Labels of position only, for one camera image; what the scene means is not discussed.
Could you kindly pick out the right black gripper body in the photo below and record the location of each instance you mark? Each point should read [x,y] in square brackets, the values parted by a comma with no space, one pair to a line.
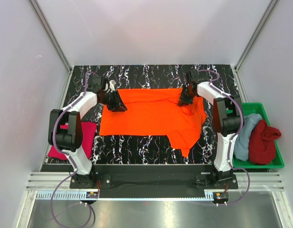
[185,89]

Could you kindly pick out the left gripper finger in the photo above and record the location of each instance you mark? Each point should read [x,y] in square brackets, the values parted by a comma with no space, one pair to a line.
[112,107]
[120,107]

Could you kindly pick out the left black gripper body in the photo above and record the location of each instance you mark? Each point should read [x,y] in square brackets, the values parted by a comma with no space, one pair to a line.
[111,98]

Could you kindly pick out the orange t shirt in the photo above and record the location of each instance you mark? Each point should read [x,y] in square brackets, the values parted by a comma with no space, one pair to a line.
[155,112]

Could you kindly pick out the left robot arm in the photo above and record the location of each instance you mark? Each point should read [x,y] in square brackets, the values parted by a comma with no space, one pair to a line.
[65,128]

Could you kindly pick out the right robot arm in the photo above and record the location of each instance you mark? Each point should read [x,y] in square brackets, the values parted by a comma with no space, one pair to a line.
[227,117]

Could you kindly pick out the folded magenta t shirt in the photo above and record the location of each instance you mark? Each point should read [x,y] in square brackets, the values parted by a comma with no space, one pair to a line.
[89,131]

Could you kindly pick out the green plastic bin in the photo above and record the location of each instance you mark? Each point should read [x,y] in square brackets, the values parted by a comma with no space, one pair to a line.
[258,108]

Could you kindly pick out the light blue t shirt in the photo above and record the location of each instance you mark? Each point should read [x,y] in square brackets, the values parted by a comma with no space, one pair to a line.
[241,151]

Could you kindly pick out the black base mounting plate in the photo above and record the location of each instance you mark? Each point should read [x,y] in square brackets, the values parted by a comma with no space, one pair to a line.
[197,176]

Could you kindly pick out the dark red t shirt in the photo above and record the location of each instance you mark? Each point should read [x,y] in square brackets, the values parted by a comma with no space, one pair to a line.
[262,149]

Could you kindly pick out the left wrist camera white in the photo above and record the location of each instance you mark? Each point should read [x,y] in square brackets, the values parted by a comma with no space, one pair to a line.
[109,86]

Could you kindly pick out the left aluminium frame post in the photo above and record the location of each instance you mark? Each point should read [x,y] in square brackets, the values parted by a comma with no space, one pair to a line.
[49,32]

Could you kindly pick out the aluminium frame post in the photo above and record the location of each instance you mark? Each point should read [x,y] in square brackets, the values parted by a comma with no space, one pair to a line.
[256,33]
[49,32]

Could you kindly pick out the right aluminium frame post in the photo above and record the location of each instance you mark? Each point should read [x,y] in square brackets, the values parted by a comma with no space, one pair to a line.
[256,33]

